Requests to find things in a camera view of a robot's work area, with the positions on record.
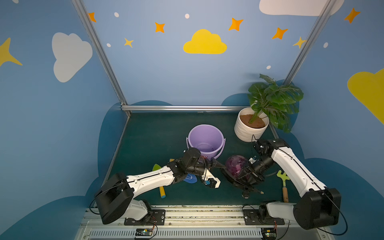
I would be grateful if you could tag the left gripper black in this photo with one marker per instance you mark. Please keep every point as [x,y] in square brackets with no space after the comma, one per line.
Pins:
[207,167]

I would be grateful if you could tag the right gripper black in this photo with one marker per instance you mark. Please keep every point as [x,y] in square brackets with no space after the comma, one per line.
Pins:
[245,173]

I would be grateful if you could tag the blue shovel wooden handle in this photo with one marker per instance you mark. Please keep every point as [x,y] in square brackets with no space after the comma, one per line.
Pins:
[191,179]

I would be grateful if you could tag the green round shovel yellow handle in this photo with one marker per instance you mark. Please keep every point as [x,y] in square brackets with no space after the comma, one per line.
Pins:
[161,189]

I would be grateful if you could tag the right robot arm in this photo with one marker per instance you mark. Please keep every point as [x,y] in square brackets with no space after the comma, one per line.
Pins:
[319,206]

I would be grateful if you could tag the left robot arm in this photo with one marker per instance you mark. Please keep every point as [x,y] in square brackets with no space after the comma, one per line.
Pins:
[117,197]

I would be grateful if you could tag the purple plastic bucket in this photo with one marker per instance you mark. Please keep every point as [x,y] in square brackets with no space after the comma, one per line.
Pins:
[208,139]

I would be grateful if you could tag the white ribbed plant pot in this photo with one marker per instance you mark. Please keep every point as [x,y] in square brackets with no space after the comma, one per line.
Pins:
[249,126]

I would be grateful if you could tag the right controller board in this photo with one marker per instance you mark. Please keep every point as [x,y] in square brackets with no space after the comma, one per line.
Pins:
[269,234]

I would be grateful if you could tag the controller board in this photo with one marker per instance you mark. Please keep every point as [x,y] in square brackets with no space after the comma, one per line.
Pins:
[269,234]
[143,233]

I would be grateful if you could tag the green artificial plant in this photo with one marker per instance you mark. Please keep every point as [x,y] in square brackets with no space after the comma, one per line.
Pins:
[277,102]

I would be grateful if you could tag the left controller board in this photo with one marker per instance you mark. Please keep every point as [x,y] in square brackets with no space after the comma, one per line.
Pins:
[143,233]

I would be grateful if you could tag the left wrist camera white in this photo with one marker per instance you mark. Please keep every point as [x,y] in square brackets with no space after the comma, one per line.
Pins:
[209,180]

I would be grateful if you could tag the green rake wooden handle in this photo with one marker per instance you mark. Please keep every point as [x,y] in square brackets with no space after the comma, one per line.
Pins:
[284,178]

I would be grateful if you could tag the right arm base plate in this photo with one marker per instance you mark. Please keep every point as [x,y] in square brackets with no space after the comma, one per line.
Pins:
[253,218]

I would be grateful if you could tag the aluminium back rail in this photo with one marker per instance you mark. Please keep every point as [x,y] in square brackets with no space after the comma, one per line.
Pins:
[183,108]

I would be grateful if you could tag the aluminium rail frame front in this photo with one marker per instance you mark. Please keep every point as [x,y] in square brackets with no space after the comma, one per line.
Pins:
[211,222]

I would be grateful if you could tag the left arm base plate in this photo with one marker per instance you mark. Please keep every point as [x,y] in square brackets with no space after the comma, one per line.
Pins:
[156,217]

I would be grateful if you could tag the right aluminium post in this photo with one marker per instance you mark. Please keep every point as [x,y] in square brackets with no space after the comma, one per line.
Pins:
[311,39]

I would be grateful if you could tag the aluminium post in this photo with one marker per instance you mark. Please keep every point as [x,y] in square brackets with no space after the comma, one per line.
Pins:
[91,31]
[311,39]

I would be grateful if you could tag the left aluminium post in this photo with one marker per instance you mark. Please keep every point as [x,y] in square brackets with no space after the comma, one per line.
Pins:
[91,31]

